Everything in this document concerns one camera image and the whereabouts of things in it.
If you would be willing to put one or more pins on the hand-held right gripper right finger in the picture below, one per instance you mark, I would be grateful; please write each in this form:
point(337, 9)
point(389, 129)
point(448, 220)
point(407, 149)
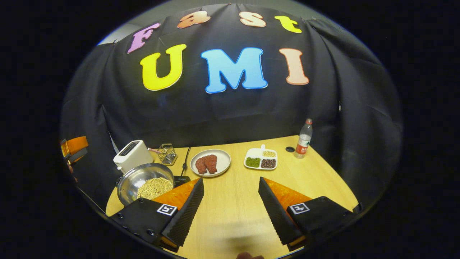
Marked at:
point(278, 216)

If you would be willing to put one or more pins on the pile of soybeans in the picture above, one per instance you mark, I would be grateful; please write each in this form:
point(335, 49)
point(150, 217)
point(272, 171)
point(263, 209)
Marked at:
point(154, 187)

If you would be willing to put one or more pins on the white toaster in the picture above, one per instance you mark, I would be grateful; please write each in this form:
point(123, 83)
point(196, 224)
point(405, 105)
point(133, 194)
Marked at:
point(134, 154)

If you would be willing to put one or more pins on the pink stick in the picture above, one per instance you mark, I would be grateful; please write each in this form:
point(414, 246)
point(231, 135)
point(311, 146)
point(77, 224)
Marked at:
point(153, 149)

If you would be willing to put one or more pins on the white round plate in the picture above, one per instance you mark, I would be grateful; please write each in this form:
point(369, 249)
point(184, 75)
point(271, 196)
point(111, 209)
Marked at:
point(222, 160)

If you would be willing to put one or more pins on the pile of green beans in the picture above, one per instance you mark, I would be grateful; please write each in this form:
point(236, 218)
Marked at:
point(253, 162)

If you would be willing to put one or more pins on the pile of dark red beans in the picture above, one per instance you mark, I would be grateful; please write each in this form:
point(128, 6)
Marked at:
point(268, 163)

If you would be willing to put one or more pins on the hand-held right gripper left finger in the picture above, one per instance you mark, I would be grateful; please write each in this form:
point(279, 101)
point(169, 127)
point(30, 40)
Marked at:
point(185, 216)

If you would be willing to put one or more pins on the red meat slices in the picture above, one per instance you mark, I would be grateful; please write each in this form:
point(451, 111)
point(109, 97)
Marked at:
point(206, 164)

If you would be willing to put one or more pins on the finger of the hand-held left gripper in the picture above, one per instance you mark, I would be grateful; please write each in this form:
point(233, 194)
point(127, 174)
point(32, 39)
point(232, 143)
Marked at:
point(75, 145)

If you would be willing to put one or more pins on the dark bottle cap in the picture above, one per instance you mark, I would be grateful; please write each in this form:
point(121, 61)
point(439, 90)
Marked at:
point(290, 149)

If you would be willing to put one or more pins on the pile of pale beans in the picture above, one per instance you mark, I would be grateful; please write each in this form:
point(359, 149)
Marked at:
point(269, 154)

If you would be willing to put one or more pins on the white divided dish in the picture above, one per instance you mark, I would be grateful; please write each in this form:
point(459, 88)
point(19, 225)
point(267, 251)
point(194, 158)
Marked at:
point(256, 152)

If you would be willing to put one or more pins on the clear plastic water bottle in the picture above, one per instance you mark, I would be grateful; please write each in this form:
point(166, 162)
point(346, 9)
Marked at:
point(303, 142)

